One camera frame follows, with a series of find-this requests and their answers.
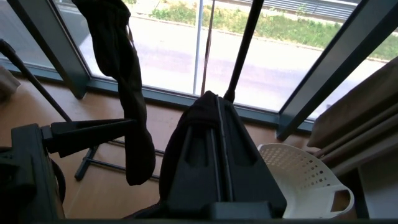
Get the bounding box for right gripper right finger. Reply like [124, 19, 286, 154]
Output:
[216, 95, 287, 218]

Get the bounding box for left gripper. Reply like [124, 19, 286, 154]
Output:
[11, 118, 137, 222]

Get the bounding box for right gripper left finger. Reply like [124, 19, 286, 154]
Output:
[166, 126, 223, 218]

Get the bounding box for black garment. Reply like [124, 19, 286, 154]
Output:
[124, 90, 224, 219]

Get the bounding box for black shorts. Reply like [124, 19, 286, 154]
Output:
[71, 0, 156, 187]

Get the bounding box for white laundry basket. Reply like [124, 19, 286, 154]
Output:
[257, 142, 355, 219]

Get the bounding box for black clothes rack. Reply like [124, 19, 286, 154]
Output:
[0, 0, 265, 182]

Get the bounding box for beige curtain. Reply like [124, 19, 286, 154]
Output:
[0, 65, 21, 105]

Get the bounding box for brown curtain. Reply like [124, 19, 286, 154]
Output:
[307, 55, 398, 178]

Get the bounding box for window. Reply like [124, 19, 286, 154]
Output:
[0, 0, 398, 141]

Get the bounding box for black cable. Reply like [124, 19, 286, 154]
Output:
[51, 158, 67, 205]

